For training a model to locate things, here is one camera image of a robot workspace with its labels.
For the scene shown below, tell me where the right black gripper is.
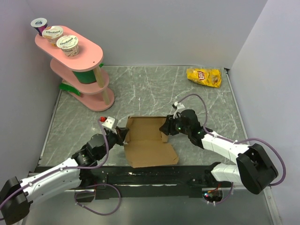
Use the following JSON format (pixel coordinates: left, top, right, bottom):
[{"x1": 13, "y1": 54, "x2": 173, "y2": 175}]
[{"x1": 159, "y1": 113, "x2": 191, "y2": 135}]

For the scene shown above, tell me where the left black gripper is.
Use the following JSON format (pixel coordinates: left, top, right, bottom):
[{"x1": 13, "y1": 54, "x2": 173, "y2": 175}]
[{"x1": 97, "y1": 125, "x2": 129, "y2": 159}]

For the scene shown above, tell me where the brown cardboard box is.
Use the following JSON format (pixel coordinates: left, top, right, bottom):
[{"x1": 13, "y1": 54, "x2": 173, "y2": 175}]
[{"x1": 124, "y1": 116, "x2": 179, "y2": 168}]

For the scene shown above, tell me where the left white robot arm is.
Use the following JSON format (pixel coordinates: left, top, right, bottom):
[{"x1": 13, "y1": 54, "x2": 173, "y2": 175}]
[{"x1": 0, "y1": 127, "x2": 129, "y2": 225}]

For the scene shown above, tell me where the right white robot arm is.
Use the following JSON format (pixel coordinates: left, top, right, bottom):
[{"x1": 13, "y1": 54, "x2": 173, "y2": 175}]
[{"x1": 159, "y1": 109, "x2": 278, "y2": 195}]

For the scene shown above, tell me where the pink tiered shelf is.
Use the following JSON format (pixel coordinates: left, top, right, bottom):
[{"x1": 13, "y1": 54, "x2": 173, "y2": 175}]
[{"x1": 35, "y1": 26, "x2": 114, "y2": 112}]

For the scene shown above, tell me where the yellow chips bag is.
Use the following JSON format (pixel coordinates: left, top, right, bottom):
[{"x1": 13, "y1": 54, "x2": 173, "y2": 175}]
[{"x1": 186, "y1": 68, "x2": 222, "y2": 88}]

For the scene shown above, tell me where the white Chobani yogurt cup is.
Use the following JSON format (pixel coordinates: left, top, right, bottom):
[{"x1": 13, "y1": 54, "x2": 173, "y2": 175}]
[{"x1": 56, "y1": 35, "x2": 79, "y2": 57}]

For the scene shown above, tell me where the orange Chobani yogurt cup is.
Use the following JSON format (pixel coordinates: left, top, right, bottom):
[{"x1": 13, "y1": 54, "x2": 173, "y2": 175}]
[{"x1": 42, "y1": 26, "x2": 63, "y2": 45}]

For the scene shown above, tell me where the purple yogurt cup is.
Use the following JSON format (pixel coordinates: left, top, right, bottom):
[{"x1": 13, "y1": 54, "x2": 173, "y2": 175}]
[{"x1": 30, "y1": 17, "x2": 48, "y2": 36}]

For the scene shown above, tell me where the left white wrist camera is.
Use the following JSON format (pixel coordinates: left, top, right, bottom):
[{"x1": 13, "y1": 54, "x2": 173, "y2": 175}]
[{"x1": 98, "y1": 116, "x2": 118, "y2": 134}]

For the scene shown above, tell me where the purple cable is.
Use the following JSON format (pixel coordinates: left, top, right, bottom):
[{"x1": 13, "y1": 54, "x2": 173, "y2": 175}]
[
  {"x1": 74, "y1": 183, "x2": 122, "y2": 215},
  {"x1": 0, "y1": 120, "x2": 110, "y2": 221},
  {"x1": 206, "y1": 182, "x2": 234, "y2": 207},
  {"x1": 177, "y1": 93, "x2": 287, "y2": 187}
]

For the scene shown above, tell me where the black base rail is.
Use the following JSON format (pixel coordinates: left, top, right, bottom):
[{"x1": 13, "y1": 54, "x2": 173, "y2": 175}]
[{"x1": 75, "y1": 165, "x2": 231, "y2": 200}]

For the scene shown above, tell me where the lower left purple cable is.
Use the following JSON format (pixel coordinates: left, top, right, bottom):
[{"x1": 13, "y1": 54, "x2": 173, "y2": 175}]
[{"x1": 74, "y1": 183, "x2": 122, "y2": 215}]

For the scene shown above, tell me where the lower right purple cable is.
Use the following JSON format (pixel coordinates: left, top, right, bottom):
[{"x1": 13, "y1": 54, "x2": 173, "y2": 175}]
[{"x1": 206, "y1": 182, "x2": 234, "y2": 207}]

